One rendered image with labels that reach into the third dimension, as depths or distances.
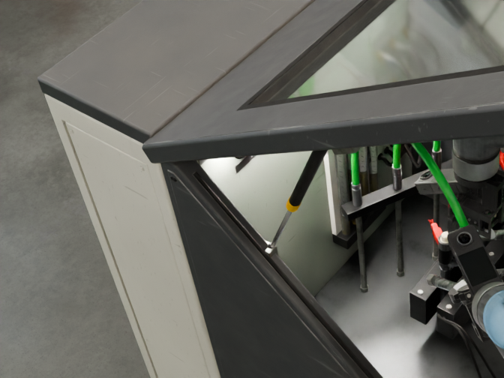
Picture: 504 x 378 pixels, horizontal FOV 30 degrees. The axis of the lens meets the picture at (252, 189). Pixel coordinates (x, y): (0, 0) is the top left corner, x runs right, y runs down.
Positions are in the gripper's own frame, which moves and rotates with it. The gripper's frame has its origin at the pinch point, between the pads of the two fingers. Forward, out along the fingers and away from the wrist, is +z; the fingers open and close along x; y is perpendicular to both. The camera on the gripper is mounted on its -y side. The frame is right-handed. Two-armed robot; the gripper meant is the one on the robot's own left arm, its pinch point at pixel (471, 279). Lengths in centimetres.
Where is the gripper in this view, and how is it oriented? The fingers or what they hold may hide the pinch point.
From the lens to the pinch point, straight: 157.8
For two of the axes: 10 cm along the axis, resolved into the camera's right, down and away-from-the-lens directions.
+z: 0.8, -0.1, 10.0
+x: 9.1, -4.1, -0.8
